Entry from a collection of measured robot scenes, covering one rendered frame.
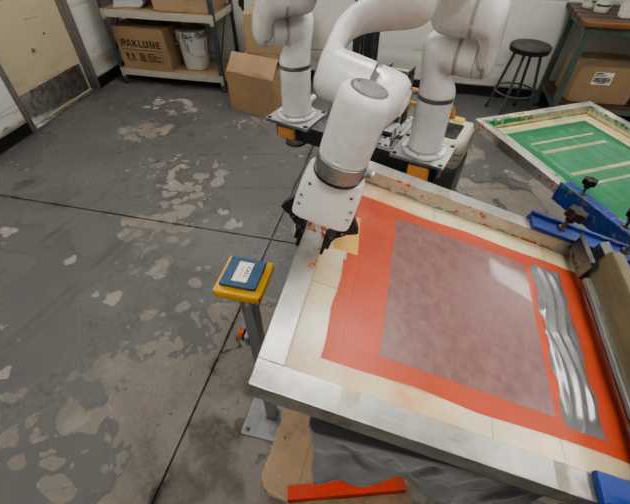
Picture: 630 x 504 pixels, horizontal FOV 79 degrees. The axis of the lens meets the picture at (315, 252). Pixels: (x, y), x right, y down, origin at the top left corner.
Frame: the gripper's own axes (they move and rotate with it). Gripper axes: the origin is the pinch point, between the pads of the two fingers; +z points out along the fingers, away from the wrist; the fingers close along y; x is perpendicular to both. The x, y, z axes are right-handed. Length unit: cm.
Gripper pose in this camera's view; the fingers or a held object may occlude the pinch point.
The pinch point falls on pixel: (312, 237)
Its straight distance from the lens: 68.7
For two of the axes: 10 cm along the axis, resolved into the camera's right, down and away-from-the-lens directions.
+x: -2.3, 7.0, -6.8
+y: -9.4, -3.4, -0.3
